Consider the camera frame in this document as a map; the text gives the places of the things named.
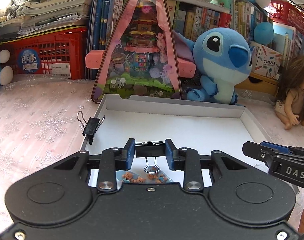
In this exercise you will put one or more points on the long-haired baby doll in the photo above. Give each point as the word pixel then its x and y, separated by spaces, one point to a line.
pixel 294 97

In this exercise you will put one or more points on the stack of books and papers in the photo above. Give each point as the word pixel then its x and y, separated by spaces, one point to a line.
pixel 54 7

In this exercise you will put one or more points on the row of shelf books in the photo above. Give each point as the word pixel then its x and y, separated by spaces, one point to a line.
pixel 191 17

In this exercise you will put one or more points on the pink snowflake tablecloth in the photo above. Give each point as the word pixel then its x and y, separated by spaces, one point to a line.
pixel 42 110

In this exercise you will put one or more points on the white printed carton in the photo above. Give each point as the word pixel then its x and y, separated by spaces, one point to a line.
pixel 266 60

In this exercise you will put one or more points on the white cardboard box tray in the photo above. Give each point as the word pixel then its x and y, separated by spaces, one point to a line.
pixel 179 127

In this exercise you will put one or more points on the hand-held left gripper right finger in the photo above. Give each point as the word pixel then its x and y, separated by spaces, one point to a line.
pixel 168 155

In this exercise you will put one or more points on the wooden drawer box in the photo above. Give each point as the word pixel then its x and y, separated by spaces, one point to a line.
pixel 261 83

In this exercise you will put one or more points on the black binder clip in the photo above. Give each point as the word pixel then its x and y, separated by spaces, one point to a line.
pixel 91 127
pixel 150 151

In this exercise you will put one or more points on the red plastic crate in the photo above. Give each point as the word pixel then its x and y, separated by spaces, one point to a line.
pixel 54 52

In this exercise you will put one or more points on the red plastic basket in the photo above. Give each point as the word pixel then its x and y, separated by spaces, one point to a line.
pixel 289 15

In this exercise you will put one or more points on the blue plush ball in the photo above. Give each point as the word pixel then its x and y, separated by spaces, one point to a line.
pixel 264 31

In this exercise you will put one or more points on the triangular pink toy house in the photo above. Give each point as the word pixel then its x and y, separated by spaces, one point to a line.
pixel 142 55

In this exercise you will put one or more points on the tall blue books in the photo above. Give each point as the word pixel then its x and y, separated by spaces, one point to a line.
pixel 104 17

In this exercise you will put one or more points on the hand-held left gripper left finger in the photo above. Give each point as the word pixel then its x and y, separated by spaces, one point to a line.
pixel 130 155

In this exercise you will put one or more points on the pink rectangular box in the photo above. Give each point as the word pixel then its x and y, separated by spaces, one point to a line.
pixel 93 60

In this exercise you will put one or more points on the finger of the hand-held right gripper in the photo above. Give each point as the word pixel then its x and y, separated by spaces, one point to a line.
pixel 253 150
pixel 276 145

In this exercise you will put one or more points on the blue cat plush toy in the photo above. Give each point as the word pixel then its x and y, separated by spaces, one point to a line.
pixel 2 72

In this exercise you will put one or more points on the blue bear hair clip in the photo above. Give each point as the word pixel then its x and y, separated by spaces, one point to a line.
pixel 158 176
pixel 128 176

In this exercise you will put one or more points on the blue alien plush toy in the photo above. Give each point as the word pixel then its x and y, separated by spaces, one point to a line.
pixel 216 52

